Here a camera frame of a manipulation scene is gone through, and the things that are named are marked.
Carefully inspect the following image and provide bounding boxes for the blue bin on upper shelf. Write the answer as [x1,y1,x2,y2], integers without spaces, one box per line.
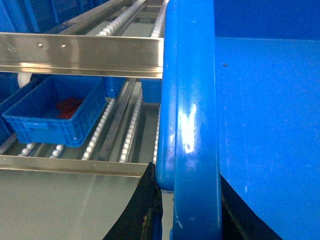
[0,0,106,33]

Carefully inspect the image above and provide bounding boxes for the large blue plastic crate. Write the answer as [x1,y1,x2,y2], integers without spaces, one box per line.
[156,0,320,240]

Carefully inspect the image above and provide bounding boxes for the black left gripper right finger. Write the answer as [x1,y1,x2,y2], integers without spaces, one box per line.
[220,177,281,240]

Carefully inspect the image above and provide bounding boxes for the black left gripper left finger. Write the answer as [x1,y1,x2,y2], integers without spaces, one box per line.
[104,162,163,240]

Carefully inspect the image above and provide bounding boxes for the small blue bin red items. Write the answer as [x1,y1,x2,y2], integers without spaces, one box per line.
[2,75,106,148]

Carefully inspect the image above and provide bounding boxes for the stainless steel roller shelf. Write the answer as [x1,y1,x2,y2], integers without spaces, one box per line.
[0,0,168,178]

